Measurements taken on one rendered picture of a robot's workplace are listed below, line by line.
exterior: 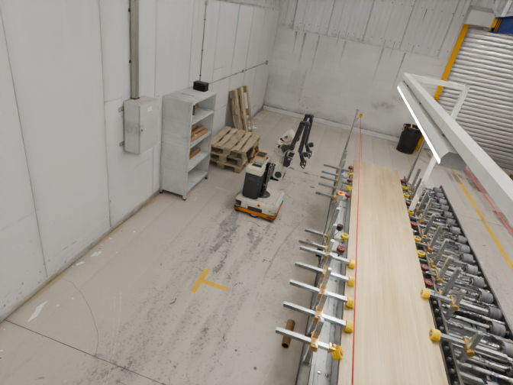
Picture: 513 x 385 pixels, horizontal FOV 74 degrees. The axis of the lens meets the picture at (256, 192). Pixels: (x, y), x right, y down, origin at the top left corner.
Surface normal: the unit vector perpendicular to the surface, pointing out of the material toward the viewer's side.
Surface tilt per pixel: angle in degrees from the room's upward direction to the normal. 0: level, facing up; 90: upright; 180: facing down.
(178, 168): 90
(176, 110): 90
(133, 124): 90
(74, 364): 0
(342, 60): 90
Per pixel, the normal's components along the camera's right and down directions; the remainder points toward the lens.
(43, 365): 0.16, -0.87
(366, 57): -0.27, 0.42
